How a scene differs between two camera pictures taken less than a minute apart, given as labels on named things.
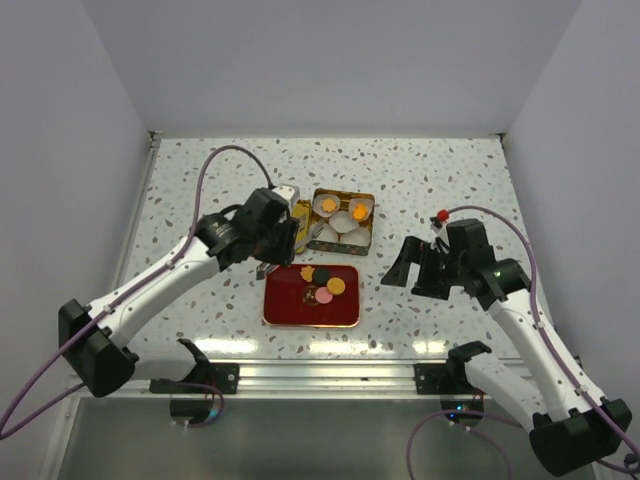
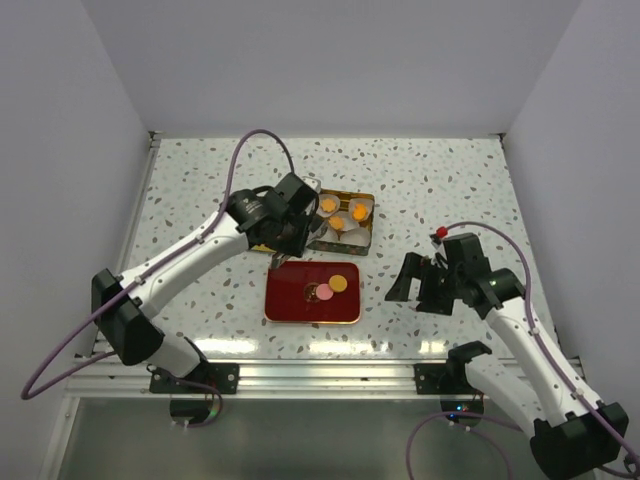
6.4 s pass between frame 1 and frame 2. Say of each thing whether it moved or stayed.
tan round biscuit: stayed
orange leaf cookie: moved
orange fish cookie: stayed
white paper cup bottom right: stayed
